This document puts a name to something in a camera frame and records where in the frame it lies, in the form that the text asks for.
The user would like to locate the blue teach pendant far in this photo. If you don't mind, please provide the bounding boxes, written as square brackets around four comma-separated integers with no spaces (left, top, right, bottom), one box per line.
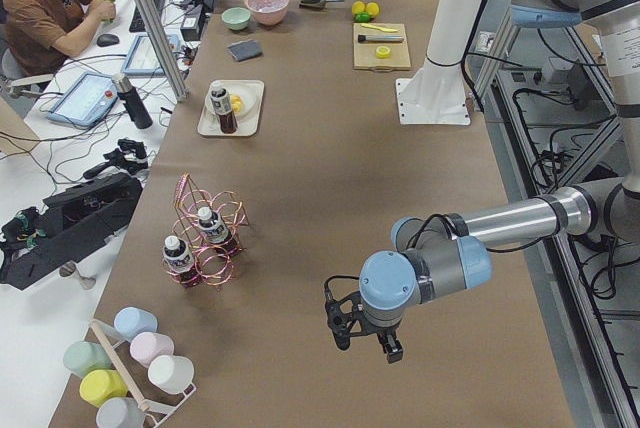
[121,33,164,77]

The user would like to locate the blue teach pendant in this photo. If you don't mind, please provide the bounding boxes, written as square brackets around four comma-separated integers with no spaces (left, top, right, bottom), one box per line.
[47,72,117,128]
[121,33,164,77]

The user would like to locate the metal ice scoop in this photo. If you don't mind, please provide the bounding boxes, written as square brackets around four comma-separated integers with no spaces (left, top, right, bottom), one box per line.
[298,0,345,11]

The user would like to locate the beige rectangular tray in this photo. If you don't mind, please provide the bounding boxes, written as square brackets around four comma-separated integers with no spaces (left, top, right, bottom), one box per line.
[197,79,265,137]

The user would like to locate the blue teach pendant near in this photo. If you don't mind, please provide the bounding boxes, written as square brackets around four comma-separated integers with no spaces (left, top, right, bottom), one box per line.
[47,72,117,128]

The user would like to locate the dark grey folded cloth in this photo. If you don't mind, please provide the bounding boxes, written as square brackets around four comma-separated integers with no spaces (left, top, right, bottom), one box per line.
[227,39,263,62]

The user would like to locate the light blue cup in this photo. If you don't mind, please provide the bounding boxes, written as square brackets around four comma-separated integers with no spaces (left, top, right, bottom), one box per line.
[114,306,158,341]

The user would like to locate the grey cup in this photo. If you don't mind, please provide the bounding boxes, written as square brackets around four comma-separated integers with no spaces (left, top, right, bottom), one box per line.
[96,397,145,428]

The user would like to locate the bottle in rack rear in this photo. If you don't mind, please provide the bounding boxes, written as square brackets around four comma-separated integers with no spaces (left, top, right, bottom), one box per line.
[197,206,237,254]

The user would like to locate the white cup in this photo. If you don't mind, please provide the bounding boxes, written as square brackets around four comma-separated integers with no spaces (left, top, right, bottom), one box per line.
[147,355,195,395]

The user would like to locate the black keyboard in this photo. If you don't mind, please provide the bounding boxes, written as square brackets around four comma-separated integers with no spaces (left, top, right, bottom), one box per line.
[128,0,169,34]

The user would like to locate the copper wire bottle rack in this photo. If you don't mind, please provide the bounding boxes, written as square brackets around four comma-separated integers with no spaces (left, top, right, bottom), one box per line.
[163,173,249,289]

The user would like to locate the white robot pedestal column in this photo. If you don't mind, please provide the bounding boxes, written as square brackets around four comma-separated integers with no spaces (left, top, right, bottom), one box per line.
[396,0,482,126]

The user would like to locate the mint green bowl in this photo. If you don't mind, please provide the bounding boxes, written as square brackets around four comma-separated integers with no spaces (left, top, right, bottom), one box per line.
[221,7,251,31]

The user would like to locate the white round plate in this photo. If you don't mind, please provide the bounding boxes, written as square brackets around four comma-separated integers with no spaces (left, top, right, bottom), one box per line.
[203,80,264,119]

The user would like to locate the pink cup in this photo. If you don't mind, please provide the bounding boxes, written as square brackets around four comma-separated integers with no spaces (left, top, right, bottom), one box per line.
[129,332,175,367]

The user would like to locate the yellow cup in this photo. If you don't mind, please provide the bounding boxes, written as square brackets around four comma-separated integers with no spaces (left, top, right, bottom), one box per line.
[79,369,128,408]

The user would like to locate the bottle in rack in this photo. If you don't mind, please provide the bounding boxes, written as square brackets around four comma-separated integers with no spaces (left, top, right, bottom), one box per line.
[197,206,237,254]
[163,235,200,288]

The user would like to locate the yellow plastic knife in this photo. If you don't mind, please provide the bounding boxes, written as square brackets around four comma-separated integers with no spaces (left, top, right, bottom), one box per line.
[359,23,399,33]

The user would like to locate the yellow lemon half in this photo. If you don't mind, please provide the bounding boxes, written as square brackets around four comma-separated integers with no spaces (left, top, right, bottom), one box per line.
[375,46,391,59]

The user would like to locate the black computer mouse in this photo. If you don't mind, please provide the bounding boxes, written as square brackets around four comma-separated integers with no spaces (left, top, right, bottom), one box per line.
[96,33,120,47]

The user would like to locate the green lime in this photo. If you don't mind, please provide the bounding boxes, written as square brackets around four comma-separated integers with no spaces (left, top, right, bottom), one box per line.
[354,12,371,23]

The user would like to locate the yellow glazed donut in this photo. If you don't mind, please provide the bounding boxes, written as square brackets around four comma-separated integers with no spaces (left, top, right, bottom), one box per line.
[229,94,245,115]

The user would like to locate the dark drink bottle on tray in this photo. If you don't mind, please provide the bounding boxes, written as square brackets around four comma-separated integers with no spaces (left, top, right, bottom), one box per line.
[210,81,237,134]

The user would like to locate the black thermos bottle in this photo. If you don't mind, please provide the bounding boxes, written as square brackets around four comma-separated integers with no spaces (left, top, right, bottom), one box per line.
[112,73,153,129]

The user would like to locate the wooden cutting board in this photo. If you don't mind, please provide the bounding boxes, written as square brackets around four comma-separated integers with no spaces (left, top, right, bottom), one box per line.
[353,23,411,71]

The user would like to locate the mint green cup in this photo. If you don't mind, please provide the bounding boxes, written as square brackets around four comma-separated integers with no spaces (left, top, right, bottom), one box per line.
[63,341,112,379]

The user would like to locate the pink bowl with ice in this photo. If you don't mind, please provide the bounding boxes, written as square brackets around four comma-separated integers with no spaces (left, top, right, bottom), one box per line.
[244,0,290,26]

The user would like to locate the seated person brown shirt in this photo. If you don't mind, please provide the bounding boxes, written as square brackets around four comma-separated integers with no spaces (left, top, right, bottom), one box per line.
[2,0,116,76]

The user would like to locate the black handled knife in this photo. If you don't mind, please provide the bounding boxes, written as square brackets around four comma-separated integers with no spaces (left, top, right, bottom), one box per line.
[357,34,405,43]

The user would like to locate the bottle in rack front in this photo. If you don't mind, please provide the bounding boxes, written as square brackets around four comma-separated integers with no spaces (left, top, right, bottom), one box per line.
[163,235,200,288]

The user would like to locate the aluminium frame post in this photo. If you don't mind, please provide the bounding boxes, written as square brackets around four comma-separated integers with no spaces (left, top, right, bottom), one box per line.
[134,0,188,102]

